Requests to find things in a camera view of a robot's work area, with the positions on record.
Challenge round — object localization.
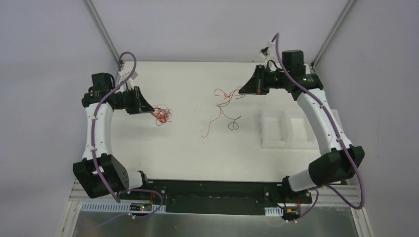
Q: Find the long red wire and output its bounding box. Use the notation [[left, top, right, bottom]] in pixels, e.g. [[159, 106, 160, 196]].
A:
[[201, 87, 246, 139]]

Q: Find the thin black wire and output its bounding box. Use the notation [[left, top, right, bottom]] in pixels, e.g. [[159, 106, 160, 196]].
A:
[[216, 98, 243, 131]]

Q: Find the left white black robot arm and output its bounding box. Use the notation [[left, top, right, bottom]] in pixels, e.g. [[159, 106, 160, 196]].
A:
[[73, 73, 154, 200]]

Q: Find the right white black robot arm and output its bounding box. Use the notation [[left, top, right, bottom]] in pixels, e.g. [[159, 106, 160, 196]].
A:
[[239, 47, 365, 202]]

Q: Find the clear plastic compartment tray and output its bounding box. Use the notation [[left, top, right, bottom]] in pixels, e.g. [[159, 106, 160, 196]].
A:
[[259, 109, 319, 150]]

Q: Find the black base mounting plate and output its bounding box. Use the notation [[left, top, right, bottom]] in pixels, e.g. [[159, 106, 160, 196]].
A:
[[120, 179, 312, 215]]

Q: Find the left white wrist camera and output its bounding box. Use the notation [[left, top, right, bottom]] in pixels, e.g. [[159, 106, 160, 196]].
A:
[[118, 69, 138, 91]]

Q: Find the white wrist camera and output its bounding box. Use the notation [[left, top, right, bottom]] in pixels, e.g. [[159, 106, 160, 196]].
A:
[[259, 40, 275, 61], [118, 69, 138, 91]]

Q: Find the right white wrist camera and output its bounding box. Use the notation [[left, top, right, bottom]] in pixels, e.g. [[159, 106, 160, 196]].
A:
[[259, 40, 275, 61]]

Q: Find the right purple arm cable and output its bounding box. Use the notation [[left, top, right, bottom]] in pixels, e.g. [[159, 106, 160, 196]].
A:
[[270, 33, 366, 223]]

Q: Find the left white slotted cable duct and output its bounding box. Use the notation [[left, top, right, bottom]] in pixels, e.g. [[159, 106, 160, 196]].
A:
[[81, 201, 166, 214]]

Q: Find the white slotted cable duct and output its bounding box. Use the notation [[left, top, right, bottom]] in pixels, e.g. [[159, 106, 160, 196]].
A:
[[264, 207, 284, 217], [81, 201, 166, 214]]

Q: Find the right white slotted cable duct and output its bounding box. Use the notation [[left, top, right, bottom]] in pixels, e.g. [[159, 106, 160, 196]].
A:
[[264, 207, 284, 217]]

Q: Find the aluminium frame rail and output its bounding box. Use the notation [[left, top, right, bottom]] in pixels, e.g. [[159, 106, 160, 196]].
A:
[[311, 185, 365, 207]]

